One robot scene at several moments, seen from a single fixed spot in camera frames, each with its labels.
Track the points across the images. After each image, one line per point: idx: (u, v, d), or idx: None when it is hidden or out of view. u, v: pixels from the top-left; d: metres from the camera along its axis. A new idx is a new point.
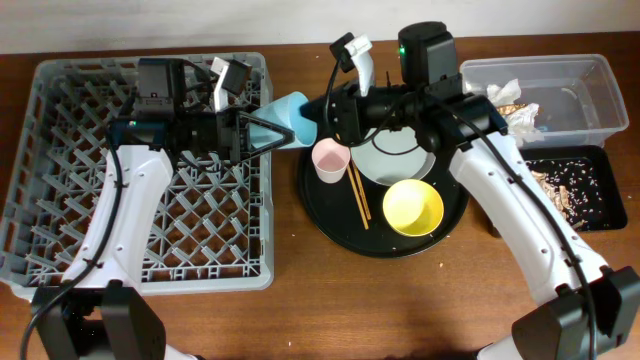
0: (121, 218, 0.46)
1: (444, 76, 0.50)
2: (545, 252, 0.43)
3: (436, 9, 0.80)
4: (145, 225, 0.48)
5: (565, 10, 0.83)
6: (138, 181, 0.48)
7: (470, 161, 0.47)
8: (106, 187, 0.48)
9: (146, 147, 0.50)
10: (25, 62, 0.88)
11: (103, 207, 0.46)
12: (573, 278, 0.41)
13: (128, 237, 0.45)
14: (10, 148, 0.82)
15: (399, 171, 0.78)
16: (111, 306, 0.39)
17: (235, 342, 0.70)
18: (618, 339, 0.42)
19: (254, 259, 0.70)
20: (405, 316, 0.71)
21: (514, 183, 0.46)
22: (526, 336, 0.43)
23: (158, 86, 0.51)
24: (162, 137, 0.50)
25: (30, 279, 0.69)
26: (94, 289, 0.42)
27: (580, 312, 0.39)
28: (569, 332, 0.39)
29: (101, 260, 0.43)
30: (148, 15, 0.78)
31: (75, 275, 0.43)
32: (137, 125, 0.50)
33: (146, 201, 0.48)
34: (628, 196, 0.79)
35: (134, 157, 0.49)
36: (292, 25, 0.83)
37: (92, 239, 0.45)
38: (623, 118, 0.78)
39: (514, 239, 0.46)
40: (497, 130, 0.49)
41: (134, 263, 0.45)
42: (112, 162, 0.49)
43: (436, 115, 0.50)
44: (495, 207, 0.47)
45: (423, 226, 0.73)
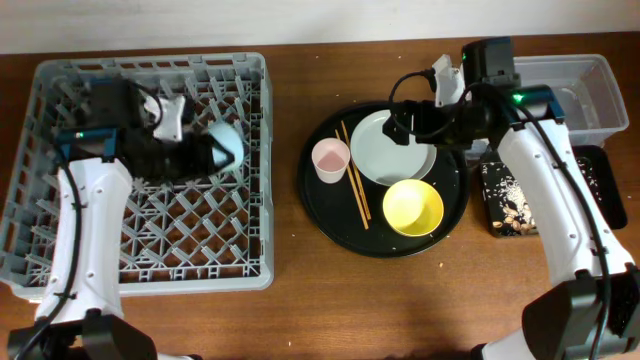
0: (87, 241, 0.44)
1: (501, 71, 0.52)
2: (573, 237, 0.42)
3: (436, 10, 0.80)
4: (114, 242, 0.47)
5: (565, 10, 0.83)
6: (96, 199, 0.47)
7: (519, 141, 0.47)
8: (63, 208, 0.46)
9: (98, 159, 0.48)
10: (25, 62, 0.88)
11: (66, 230, 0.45)
12: (596, 267, 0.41)
13: (96, 260, 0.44)
14: (10, 148, 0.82)
15: (399, 171, 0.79)
16: (93, 335, 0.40)
17: (235, 342, 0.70)
18: (628, 341, 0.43)
19: (254, 259, 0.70)
20: (405, 316, 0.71)
21: (557, 168, 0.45)
22: (540, 327, 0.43)
23: (111, 102, 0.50)
24: (113, 146, 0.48)
25: (30, 278, 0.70)
26: (70, 322, 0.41)
27: (593, 298, 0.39)
28: (577, 316, 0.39)
29: (73, 290, 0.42)
30: (148, 16, 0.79)
31: (48, 310, 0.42)
32: (84, 136, 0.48)
33: (111, 216, 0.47)
34: (628, 196, 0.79)
35: (87, 175, 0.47)
36: (293, 25, 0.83)
37: (60, 266, 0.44)
38: (623, 118, 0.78)
39: (544, 222, 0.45)
40: (553, 118, 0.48)
41: (109, 286, 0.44)
42: (65, 180, 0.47)
43: (490, 95, 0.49)
44: (532, 191, 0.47)
45: (423, 226, 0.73)
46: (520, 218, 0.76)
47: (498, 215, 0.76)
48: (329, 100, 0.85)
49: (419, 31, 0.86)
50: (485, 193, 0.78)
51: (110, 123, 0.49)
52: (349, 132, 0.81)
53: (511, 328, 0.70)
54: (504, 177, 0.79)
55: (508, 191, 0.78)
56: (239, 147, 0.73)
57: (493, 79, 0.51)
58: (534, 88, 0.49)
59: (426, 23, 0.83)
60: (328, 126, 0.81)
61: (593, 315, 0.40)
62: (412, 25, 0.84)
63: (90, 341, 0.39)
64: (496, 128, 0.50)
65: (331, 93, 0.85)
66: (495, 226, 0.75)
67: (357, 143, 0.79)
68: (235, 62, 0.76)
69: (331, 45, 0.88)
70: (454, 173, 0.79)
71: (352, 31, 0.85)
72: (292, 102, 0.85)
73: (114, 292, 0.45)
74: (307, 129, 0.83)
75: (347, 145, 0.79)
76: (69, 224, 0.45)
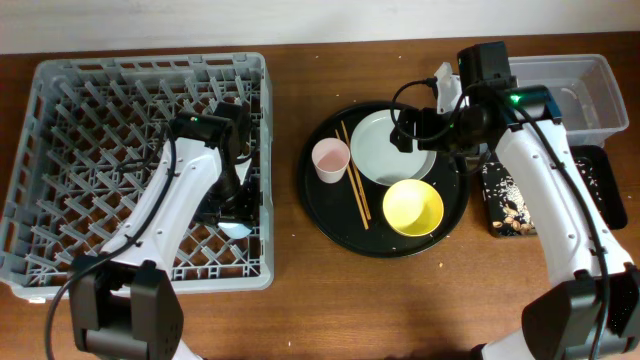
0: (166, 205, 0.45)
1: (498, 74, 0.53)
2: (572, 237, 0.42)
3: (436, 9, 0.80)
4: (187, 216, 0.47)
5: (565, 11, 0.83)
6: (190, 173, 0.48)
7: (516, 142, 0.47)
8: (159, 171, 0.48)
9: (203, 143, 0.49)
10: (25, 62, 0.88)
11: (153, 189, 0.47)
12: (595, 267, 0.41)
13: (167, 225, 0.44)
14: (11, 148, 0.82)
15: (399, 171, 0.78)
16: (141, 285, 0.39)
17: (235, 342, 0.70)
18: (628, 340, 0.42)
19: (254, 259, 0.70)
20: (405, 316, 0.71)
21: (556, 169, 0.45)
22: (537, 323, 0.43)
23: (230, 112, 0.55)
24: (219, 137, 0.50)
25: (30, 279, 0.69)
26: (128, 266, 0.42)
27: (592, 299, 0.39)
28: (578, 316, 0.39)
29: (140, 238, 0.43)
30: (148, 16, 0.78)
31: (114, 248, 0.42)
32: (200, 119, 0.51)
33: (193, 193, 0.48)
34: (628, 196, 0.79)
35: (189, 150, 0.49)
36: (292, 25, 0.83)
37: (137, 216, 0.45)
38: (623, 117, 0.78)
39: (542, 221, 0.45)
40: (551, 118, 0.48)
41: (168, 255, 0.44)
42: (168, 149, 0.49)
43: (489, 96, 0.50)
44: (531, 191, 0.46)
45: (423, 226, 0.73)
46: (520, 218, 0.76)
47: (498, 215, 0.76)
48: (329, 100, 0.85)
49: (419, 30, 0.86)
50: (485, 193, 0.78)
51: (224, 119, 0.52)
52: (349, 131, 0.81)
53: (511, 328, 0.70)
54: (504, 177, 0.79)
55: (508, 192, 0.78)
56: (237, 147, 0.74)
57: (490, 81, 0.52)
58: (532, 88, 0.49)
59: (426, 22, 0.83)
60: (328, 126, 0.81)
61: (593, 316, 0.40)
62: (412, 25, 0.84)
63: (137, 291, 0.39)
64: (492, 130, 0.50)
65: (331, 93, 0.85)
66: (495, 226, 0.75)
67: (357, 144, 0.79)
68: (234, 62, 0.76)
69: (331, 45, 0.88)
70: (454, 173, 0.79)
71: (351, 30, 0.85)
72: (292, 102, 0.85)
73: (172, 262, 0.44)
74: (307, 129, 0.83)
75: (347, 145, 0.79)
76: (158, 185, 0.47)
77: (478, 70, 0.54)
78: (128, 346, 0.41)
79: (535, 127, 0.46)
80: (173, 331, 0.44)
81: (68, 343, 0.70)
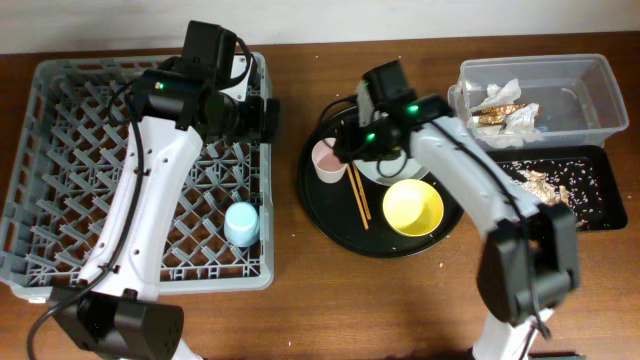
0: (139, 213, 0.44)
1: (399, 88, 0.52)
2: (486, 196, 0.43)
3: (436, 9, 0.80)
4: (167, 215, 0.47)
5: (564, 10, 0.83)
6: (160, 168, 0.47)
7: (422, 141, 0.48)
8: (126, 172, 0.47)
9: (172, 125, 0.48)
10: (25, 61, 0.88)
11: (124, 192, 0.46)
12: (509, 211, 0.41)
13: (145, 235, 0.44)
14: (11, 148, 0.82)
15: (400, 171, 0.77)
16: (127, 315, 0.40)
17: (235, 342, 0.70)
18: (568, 276, 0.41)
19: (254, 259, 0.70)
20: (405, 315, 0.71)
21: (459, 149, 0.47)
22: (486, 284, 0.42)
23: (203, 52, 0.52)
24: (192, 109, 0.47)
25: (30, 278, 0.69)
26: (108, 294, 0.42)
27: (514, 240, 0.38)
28: (510, 260, 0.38)
29: (117, 263, 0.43)
30: (148, 15, 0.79)
31: (92, 276, 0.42)
32: (165, 87, 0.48)
33: (168, 189, 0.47)
34: (628, 196, 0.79)
35: (154, 139, 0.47)
36: (292, 25, 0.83)
37: (110, 232, 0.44)
38: (623, 118, 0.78)
39: (461, 193, 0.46)
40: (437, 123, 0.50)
41: (151, 265, 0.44)
42: (133, 138, 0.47)
43: (394, 111, 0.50)
44: (447, 173, 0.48)
45: (424, 226, 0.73)
46: None
47: None
48: (329, 100, 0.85)
49: (419, 30, 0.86)
50: None
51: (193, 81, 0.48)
52: None
53: None
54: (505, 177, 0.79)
55: None
56: (238, 147, 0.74)
57: (391, 97, 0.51)
58: (425, 101, 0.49)
59: (426, 22, 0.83)
60: (328, 126, 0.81)
61: (524, 257, 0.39)
62: (411, 25, 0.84)
63: (122, 320, 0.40)
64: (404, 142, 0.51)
65: (331, 93, 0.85)
66: None
67: None
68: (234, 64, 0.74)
69: (331, 44, 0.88)
70: None
71: (351, 30, 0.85)
72: (291, 102, 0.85)
73: (156, 272, 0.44)
74: (307, 129, 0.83)
75: None
76: (128, 189, 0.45)
77: (379, 84, 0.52)
78: (127, 354, 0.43)
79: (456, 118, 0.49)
80: (170, 333, 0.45)
81: (68, 343, 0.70)
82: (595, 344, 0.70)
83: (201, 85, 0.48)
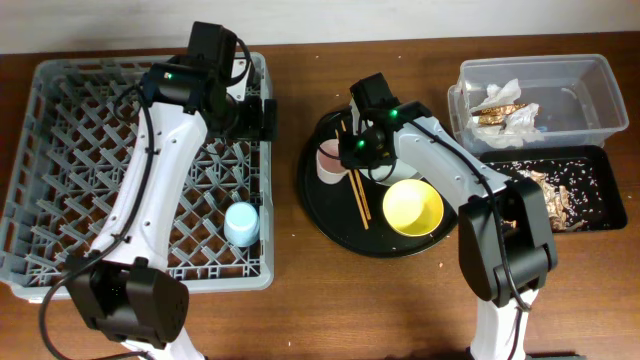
0: (150, 190, 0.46)
1: (383, 98, 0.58)
2: (459, 179, 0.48)
3: (436, 9, 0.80)
4: (175, 192, 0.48)
5: (564, 10, 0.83)
6: (169, 148, 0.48)
7: (400, 139, 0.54)
8: (137, 150, 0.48)
9: (180, 109, 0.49)
10: (25, 62, 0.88)
11: (135, 170, 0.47)
12: (479, 190, 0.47)
13: (155, 209, 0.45)
14: (11, 148, 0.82)
15: (399, 172, 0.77)
16: (138, 282, 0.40)
17: (235, 342, 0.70)
18: (541, 251, 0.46)
19: (254, 259, 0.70)
20: (405, 315, 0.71)
21: (435, 142, 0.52)
22: (467, 261, 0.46)
23: (205, 50, 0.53)
24: (198, 96, 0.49)
25: (30, 279, 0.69)
26: (120, 263, 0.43)
27: (485, 214, 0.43)
28: (484, 233, 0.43)
29: (129, 233, 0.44)
30: (148, 16, 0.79)
31: (103, 246, 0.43)
32: (173, 77, 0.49)
33: (177, 169, 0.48)
34: (628, 196, 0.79)
35: (165, 121, 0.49)
36: (292, 25, 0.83)
37: (122, 206, 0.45)
38: (623, 117, 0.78)
39: (438, 180, 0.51)
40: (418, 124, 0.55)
41: (161, 237, 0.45)
42: (144, 121, 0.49)
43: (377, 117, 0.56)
44: (426, 164, 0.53)
45: (424, 226, 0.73)
46: None
47: None
48: (329, 100, 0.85)
49: (419, 30, 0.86)
50: None
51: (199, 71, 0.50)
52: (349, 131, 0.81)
53: None
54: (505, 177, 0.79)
55: None
56: (238, 147, 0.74)
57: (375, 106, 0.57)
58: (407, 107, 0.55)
59: (426, 22, 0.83)
60: (328, 126, 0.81)
61: (497, 231, 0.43)
62: (411, 25, 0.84)
63: (133, 288, 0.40)
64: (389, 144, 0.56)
65: (331, 93, 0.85)
66: None
67: None
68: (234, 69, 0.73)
69: (331, 45, 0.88)
70: None
71: (351, 30, 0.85)
72: (291, 102, 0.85)
73: (166, 245, 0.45)
74: (307, 130, 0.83)
75: None
76: (139, 166, 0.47)
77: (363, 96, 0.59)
78: (135, 328, 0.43)
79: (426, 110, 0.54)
80: (177, 309, 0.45)
81: (67, 343, 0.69)
82: (595, 344, 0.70)
83: (208, 75, 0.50)
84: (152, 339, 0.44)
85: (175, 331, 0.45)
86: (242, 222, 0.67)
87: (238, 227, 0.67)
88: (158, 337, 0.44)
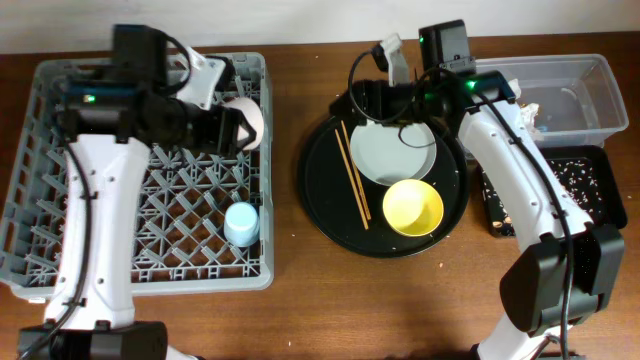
0: (96, 244, 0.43)
1: (457, 55, 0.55)
2: (534, 205, 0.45)
3: (435, 9, 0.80)
4: (126, 233, 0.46)
5: (564, 10, 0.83)
6: (107, 189, 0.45)
7: (475, 123, 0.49)
8: (73, 199, 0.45)
9: (111, 137, 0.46)
10: (23, 62, 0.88)
11: (77, 220, 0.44)
12: (557, 228, 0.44)
13: (107, 261, 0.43)
14: (10, 147, 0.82)
15: (400, 170, 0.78)
16: (102, 345, 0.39)
17: (235, 342, 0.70)
18: (598, 298, 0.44)
19: (254, 259, 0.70)
20: (404, 315, 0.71)
21: (514, 145, 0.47)
22: (513, 292, 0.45)
23: (137, 58, 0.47)
24: (129, 117, 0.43)
25: (30, 279, 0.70)
26: (78, 331, 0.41)
27: (555, 260, 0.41)
28: (548, 278, 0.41)
29: (82, 296, 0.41)
30: (148, 16, 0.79)
31: (59, 313, 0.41)
32: (96, 99, 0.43)
33: (123, 211, 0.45)
34: (628, 196, 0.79)
35: (97, 160, 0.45)
36: (292, 25, 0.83)
37: (69, 266, 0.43)
38: (623, 117, 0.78)
39: (508, 196, 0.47)
40: (505, 99, 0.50)
41: (120, 291, 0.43)
42: (73, 164, 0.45)
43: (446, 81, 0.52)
44: (494, 168, 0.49)
45: (424, 226, 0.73)
46: None
47: (498, 215, 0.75)
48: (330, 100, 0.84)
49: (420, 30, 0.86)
50: (485, 193, 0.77)
51: (127, 85, 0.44)
52: (349, 131, 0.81)
53: None
54: None
55: None
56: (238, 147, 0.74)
57: (450, 64, 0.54)
58: (488, 74, 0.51)
59: (426, 22, 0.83)
60: (328, 125, 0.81)
61: (561, 278, 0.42)
62: (411, 25, 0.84)
63: (99, 353, 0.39)
64: (453, 115, 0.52)
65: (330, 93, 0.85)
66: (495, 226, 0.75)
67: (358, 140, 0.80)
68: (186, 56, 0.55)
69: (331, 45, 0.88)
70: (454, 173, 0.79)
71: (352, 31, 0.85)
72: (291, 102, 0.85)
73: (127, 290, 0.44)
74: (307, 129, 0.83)
75: (345, 147, 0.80)
76: (79, 217, 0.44)
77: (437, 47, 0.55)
78: None
79: (492, 107, 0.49)
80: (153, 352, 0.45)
81: None
82: (595, 344, 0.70)
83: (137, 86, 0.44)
84: None
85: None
86: (241, 221, 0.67)
87: (235, 227, 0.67)
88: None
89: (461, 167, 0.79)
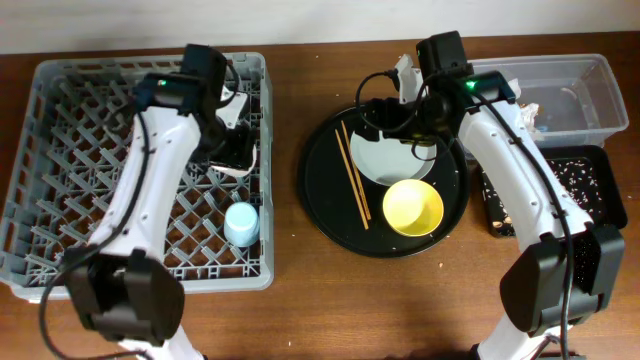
0: (147, 187, 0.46)
1: (455, 62, 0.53)
2: (534, 205, 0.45)
3: (435, 9, 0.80)
4: (172, 187, 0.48)
5: (564, 10, 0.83)
6: (164, 148, 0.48)
7: (476, 123, 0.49)
8: (133, 150, 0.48)
9: (175, 110, 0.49)
10: (23, 62, 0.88)
11: (132, 168, 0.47)
12: (557, 228, 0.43)
13: (153, 203, 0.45)
14: (10, 147, 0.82)
15: (400, 170, 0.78)
16: (135, 272, 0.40)
17: (235, 342, 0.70)
18: (598, 298, 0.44)
19: (254, 259, 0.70)
20: (404, 315, 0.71)
21: (514, 145, 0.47)
22: (513, 291, 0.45)
23: (200, 65, 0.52)
24: (191, 102, 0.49)
25: (30, 279, 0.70)
26: (118, 255, 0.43)
27: (555, 260, 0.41)
28: (548, 278, 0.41)
29: (126, 226, 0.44)
30: (148, 16, 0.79)
31: (101, 237, 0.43)
32: (168, 84, 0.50)
33: (172, 168, 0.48)
34: (628, 196, 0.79)
35: (160, 123, 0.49)
36: (292, 25, 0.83)
37: (121, 199, 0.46)
38: (623, 117, 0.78)
39: (509, 196, 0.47)
40: (506, 99, 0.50)
41: (159, 230, 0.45)
42: (138, 125, 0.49)
43: (447, 85, 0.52)
44: (494, 168, 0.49)
45: (424, 226, 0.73)
46: None
47: (498, 215, 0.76)
48: (330, 100, 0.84)
49: (419, 30, 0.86)
50: (485, 193, 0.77)
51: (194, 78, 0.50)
52: (349, 131, 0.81)
53: None
54: None
55: None
56: None
57: (448, 70, 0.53)
58: (487, 74, 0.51)
59: (427, 22, 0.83)
60: (328, 125, 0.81)
61: (561, 277, 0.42)
62: (411, 25, 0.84)
63: (131, 279, 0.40)
64: (453, 116, 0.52)
65: (330, 92, 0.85)
66: (495, 226, 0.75)
67: (358, 141, 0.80)
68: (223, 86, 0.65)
69: (331, 45, 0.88)
70: (454, 173, 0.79)
71: (352, 31, 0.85)
72: (291, 102, 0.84)
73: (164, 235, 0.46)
74: (307, 129, 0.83)
75: (345, 147, 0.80)
76: (136, 165, 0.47)
77: (433, 54, 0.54)
78: (134, 326, 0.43)
79: (491, 108, 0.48)
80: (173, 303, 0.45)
81: (68, 343, 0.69)
82: (595, 344, 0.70)
83: (199, 82, 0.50)
84: (150, 337, 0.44)
85: (171, 328, 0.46)
86: (241, 222, 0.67)
87: (235, 227, 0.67)
88: (154, 336, 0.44)
89: (461, 167, 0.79)
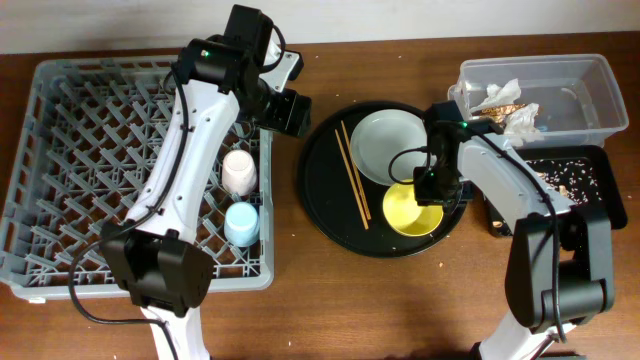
0: (183, 168, 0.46)
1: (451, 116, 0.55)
2: (521, 196, 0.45)
3: (435, 9, 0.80)
4: (207, 167, 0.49)
5: (563, 10, 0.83)
6: (204, 124, 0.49)
7: (465, 149, 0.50)
8: (172, 128, 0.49)
9: (215, 87, 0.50)
10: (23, 62, 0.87)
11: (171, 147, 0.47)
12: (543, 209, 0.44)
13: (188, 184, 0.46)
14: (10, 148, 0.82)
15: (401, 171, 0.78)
16: (169, 253, 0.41)
17: (235, 342, 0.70)
18: (602, 289, 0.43)
19: (254, 259, 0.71)
20: (404, 315, 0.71)
21: (501, 157, 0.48)
22: (513, 285, 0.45)
23: (244, 32, 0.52)
24: (234, 75, 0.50)
25: (30, 279, 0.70)
26: (154, 234, 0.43)
27: (541, 235, 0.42)
28: (539, 256, 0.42)
29: (162, 206, 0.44)
30: (148, 15, 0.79)
31: (136, 216, 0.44)
32: (211, 56, 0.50)
33: (209, 148, 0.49)
34: (627, 196, 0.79)
35: (199, 99, 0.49)
36: (292, 25, 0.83)
37: (157, 179, 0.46)
38: (623, 117, 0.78)
39: (503, 201, 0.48)
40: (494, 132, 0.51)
41: (192, 211, 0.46)
42: (179, 99, 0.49)
43: (442, 129, 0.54)
44: (487, 182, 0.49)
45: (423, 226, 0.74)
46: None
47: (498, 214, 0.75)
48: (330, 100, 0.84)
49: (419, 30, 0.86)
50: None
51: (237, 49, 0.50)
52: (349, 131, 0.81)
53: None
54: None
55: None
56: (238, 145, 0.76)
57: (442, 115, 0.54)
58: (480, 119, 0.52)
59: (426, 22, 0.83)
60: (328, 126, 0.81)
61: (550, 256, 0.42)
62: (411, 24, 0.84)
63: (165, 258, 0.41)
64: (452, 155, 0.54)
65: (330, 92, 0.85)
66: (495, 226, 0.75)
67: (363, 138, 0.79)
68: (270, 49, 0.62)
69: (330, 45, 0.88)
70: None
71: (352, 30, 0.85)
72: None
73: (197, 218, 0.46)
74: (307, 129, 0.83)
75: (346, 146, 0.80)
76: (174, 145, 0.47)
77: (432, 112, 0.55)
78: (164, 294, 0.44)
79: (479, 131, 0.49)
80: (202, 278, 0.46)
81: (67, 343, 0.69)
82: (595, 344, 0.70)
83: (243, 54, 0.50)
84: (177, 307, 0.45)
85: (199, 299, 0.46)
86: (241, 222, 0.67)
87: (235, 229, 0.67)
88: (183, 303, 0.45)
89: None
